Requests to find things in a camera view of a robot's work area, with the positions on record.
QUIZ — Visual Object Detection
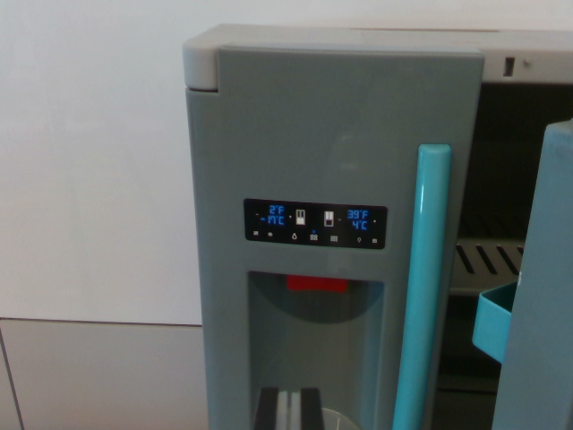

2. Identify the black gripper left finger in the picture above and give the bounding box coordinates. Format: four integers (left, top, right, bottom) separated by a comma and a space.
252, 387, 281, 430

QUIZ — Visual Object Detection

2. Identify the pale dispenser drip tray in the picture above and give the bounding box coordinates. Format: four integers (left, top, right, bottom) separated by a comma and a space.
321, 405, 355, 430

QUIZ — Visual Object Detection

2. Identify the teal handle of display door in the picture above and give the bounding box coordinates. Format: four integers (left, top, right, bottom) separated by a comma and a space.
391, 142, 452, 430

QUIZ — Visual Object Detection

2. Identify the teal door shelf bin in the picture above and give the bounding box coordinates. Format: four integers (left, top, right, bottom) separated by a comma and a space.
473, 279, 520, 365

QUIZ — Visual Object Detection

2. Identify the black temperature display panel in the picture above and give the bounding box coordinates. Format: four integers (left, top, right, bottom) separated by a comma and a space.
243, 198, 389, 251

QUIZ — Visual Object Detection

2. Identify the grey slotted fridge shelf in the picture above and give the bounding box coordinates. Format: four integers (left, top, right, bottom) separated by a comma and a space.
449, 236, 525, 295

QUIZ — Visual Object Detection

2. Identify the grey fridge door with display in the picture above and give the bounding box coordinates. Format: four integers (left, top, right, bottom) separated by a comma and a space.
185, 46, 485, 430

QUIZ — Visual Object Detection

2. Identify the grey toy fridge cabinet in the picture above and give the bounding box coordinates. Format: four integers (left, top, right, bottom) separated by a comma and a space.
182, 24, 573, 430

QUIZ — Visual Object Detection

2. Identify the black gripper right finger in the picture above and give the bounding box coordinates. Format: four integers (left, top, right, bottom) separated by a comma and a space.
300, 387, 326, 430

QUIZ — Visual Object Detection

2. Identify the red dispenser lever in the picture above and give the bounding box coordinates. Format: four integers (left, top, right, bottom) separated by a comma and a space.
286, 275, 349, 295

